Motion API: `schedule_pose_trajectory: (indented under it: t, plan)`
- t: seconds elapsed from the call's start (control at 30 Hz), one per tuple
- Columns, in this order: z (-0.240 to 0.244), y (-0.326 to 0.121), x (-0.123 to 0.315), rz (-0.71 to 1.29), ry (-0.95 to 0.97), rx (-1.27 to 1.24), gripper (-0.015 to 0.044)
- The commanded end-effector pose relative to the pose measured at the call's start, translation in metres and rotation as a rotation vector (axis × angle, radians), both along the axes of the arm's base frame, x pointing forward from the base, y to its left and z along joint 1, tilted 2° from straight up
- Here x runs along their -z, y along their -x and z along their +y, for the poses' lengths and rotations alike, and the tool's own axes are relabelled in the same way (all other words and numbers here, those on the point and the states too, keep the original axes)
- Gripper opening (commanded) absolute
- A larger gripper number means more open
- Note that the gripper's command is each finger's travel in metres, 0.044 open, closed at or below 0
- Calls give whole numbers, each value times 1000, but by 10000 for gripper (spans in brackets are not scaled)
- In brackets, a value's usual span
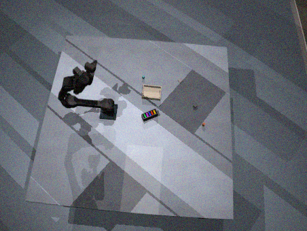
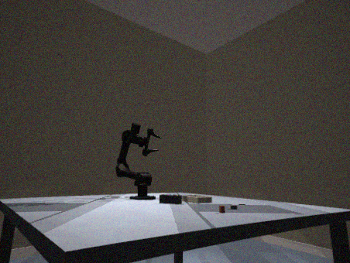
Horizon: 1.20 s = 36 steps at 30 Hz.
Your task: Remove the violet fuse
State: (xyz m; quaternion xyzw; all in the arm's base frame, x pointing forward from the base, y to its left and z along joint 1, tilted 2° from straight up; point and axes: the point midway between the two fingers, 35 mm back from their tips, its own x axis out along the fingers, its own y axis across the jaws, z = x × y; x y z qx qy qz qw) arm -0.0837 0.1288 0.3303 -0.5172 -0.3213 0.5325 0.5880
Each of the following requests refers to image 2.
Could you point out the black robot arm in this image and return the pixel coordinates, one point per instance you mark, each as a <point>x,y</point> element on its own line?
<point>128,137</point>

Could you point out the beige shallow tray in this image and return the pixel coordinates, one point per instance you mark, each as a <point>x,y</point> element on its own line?
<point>196,198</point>

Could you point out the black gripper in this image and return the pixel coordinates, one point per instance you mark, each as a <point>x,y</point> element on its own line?
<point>145,141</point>

